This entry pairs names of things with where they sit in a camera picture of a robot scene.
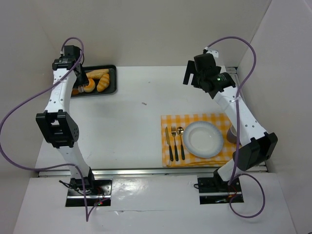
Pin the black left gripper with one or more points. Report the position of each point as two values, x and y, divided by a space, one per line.
82 79

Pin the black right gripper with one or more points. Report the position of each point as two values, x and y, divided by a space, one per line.
189 73

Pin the metal tongs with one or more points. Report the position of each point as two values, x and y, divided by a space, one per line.
82 81

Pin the sugared orange round cake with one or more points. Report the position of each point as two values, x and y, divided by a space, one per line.
75 91

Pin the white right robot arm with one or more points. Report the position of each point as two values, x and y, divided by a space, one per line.
256 144

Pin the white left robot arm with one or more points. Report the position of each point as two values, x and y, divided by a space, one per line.
56 124

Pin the striped bread roll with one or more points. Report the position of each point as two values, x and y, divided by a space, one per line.
103 82

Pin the long flat pastry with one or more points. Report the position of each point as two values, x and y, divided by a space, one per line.
97 74

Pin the black baking tray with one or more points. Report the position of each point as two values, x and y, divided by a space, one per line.
112 87

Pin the white plate blue rim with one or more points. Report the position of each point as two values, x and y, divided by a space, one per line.
203 139

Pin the purple mug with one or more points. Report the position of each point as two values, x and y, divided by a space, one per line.
232 135

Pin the yellow checkered cloth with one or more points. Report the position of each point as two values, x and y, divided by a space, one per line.
221 121

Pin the orange ring donut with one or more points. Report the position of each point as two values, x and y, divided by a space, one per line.
90 87

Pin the gold spoon black handle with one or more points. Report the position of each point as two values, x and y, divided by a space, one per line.
180 132

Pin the black handled fork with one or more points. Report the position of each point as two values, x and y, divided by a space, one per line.
173 132

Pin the black handled knife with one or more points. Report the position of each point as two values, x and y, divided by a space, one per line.
169 144

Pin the aluminium front rail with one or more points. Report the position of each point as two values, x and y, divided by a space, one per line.
153 171

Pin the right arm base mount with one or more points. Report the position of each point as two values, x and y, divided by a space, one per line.
211 192

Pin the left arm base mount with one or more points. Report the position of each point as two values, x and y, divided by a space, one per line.
100 195

